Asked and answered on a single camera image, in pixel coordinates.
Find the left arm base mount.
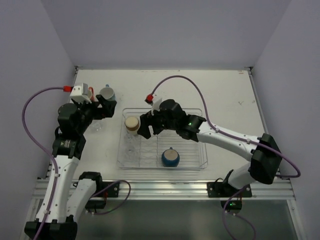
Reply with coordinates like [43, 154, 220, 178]
[78, 171, 120, 213]

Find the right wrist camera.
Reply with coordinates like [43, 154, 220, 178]
[145, 94, 162, 116]

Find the clear plastic dish rack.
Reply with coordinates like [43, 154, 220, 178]
[117, 108, 208, 171]

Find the dark blue ribbed mug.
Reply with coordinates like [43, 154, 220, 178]
[161, 147, 180, 167]

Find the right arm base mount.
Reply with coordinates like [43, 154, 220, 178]
[206, 177, 253, 214]

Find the light blue floral mug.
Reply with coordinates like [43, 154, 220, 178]
[99, 84, 116, 101]

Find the brown steel tumbler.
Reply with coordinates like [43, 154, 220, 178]
[124, 116, 140, 136]

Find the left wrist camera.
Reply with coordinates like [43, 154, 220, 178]
[70, 83, 92, 102]

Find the aluminium mounting rail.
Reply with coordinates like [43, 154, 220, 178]
[29, 178, 296, 201]

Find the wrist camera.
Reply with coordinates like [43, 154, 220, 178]
[70, 83, 92, 102]
[145, 94, 162, 116]

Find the large clear glass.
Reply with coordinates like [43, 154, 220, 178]
[88, 120, 103, 133]

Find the orange ceramic mug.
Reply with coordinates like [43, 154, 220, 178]
[87, 87, 96, 102]

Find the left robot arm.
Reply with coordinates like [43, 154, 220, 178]
[24, 94, 117, 240]

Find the small clear glass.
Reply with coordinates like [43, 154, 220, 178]
[124, 147, 139, 162]
[124, 134, 141, 149]

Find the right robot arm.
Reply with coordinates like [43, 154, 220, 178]
[137, 99, 282, 196]

